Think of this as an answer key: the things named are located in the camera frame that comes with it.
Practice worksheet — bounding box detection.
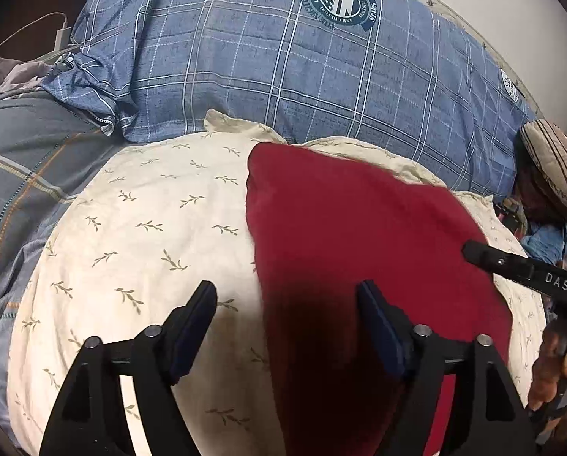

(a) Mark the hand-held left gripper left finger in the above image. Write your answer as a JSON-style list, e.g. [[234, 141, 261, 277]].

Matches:
[[40, 280, 218, 456]]

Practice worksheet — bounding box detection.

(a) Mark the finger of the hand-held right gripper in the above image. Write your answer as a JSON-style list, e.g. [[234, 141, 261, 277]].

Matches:
[[461, 240, 534, 291]]

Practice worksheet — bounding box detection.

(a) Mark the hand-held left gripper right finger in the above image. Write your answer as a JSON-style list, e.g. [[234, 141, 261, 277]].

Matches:
[[355, 280, 537, 456]]

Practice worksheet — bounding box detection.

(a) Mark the red cloth garment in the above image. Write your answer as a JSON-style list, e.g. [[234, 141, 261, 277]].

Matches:
[[246, 141, 515, 456]]

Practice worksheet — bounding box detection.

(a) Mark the person's right hand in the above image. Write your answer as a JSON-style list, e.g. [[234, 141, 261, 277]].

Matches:
[[525, 322, 567, 412]]

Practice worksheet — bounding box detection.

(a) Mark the light blue cloth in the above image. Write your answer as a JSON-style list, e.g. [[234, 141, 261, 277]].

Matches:
[[521, 222, 567, 263]]

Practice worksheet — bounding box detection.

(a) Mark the striped beige cushion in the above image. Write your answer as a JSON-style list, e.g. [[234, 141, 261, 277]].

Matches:
[[520, 119, 567, 211]]

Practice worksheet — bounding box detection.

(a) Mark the cream leaf-print pillow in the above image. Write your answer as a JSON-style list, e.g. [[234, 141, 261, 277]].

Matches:
[[6, 108, 548, 456]]

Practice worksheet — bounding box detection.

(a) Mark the grey striped quilt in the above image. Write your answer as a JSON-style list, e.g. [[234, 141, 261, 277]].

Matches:
[[0, 89, 125, 443]]

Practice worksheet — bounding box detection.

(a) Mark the blue plaid pillow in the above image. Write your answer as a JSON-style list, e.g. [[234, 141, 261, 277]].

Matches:
[[41, 0, 537, 203]]

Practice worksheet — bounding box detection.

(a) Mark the grey-purple crumpled cloth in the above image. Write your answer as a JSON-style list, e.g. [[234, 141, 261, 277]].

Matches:
[[0, 57, 52, 106]]

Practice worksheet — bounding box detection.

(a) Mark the white charger block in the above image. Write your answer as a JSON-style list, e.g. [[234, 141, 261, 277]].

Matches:
[[53, 21, 74, 54]]

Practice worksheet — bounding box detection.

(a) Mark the white charger cable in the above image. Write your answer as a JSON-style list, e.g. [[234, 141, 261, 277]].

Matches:
[[0, 11, 70, 60]]

